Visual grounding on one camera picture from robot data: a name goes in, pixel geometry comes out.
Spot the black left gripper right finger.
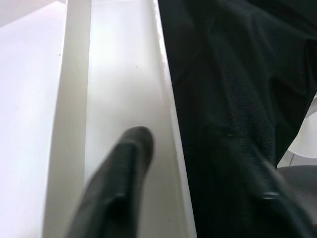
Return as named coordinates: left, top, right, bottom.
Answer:
left=197, top=125, right=317, bottom=238

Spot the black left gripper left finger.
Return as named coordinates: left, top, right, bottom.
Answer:
left=65, top=125, right=155, bottom=238

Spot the white plastic children table top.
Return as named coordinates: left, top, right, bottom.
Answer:
left=0, top=0, right=199, bottom=238

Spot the white round appliance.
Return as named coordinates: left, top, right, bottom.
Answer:
left=276, top=91, right=317, bottom=168

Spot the black cloth table cover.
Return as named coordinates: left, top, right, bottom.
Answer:
left=156, top=0, right=317, bottom=238

